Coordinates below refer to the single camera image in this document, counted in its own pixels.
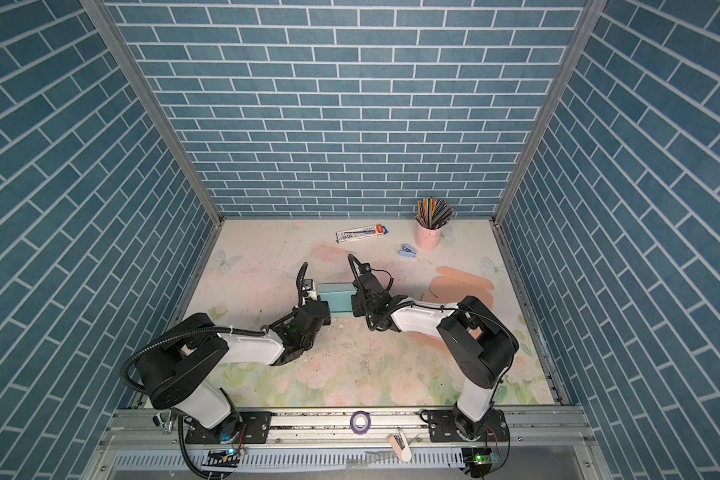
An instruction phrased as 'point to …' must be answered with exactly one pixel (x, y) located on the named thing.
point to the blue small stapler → (407, 250)
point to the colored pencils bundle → (433, 213)
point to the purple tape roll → (360, 430)
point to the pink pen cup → (427, 239)
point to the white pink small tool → (400, 445)
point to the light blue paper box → (338, 295)
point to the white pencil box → (361, 233)
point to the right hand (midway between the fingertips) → (354, 296)
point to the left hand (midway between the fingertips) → (325, 300)
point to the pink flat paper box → (452, 286)
